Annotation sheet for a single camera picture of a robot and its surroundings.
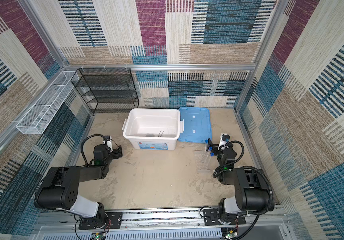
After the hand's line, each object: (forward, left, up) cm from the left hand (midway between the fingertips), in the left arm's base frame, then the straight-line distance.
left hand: (112, 143), depth 94 cm
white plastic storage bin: (+15, -23, -5) cm, 28 cm away
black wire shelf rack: (+38, +9, +12) cm, 41 cm away
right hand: (-1, -63, +5) cm, 63 cm away
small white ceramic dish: (+10, -22, -5) cm, 25 cm away
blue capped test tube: (-5, -56, +8) cm, 57 cm away
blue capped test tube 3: (-13, -58, +9) cm, 60 cm away
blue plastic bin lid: (+19, -55, -6) cm, 59 cm away
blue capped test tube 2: (-10, -57, +9) cm, 59 cm away
